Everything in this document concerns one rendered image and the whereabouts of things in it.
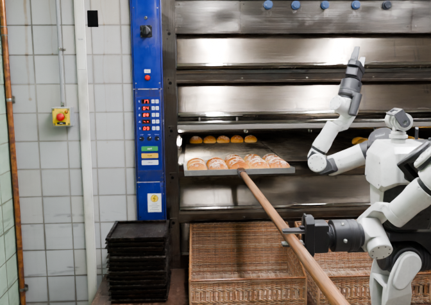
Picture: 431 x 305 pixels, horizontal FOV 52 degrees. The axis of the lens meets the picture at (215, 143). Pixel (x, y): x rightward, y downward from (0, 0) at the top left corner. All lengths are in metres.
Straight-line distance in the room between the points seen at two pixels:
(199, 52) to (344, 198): 1.15
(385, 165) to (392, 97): 1.08
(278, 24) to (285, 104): 0.43
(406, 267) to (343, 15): 1.41
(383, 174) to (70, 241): 1.74
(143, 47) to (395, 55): 1.37
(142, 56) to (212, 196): 0.85
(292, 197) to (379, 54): 0.92
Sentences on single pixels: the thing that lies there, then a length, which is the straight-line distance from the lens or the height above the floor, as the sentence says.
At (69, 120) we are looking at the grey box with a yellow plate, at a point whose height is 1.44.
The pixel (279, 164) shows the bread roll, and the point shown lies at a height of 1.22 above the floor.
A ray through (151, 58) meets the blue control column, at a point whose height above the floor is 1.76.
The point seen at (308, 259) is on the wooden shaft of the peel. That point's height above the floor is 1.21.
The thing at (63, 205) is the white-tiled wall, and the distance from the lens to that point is 2.61.
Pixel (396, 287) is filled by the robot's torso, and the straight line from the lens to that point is 1.80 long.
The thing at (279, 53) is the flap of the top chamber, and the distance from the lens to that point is 2.48.
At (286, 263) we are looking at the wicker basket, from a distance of 2.59.
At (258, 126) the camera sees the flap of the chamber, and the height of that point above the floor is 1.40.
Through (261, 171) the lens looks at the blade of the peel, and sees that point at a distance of 2.21.
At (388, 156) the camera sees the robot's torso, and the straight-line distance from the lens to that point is 1.64.
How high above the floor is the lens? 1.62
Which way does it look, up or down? 7 degrees down
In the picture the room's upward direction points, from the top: 1 degrees counter-clockwise
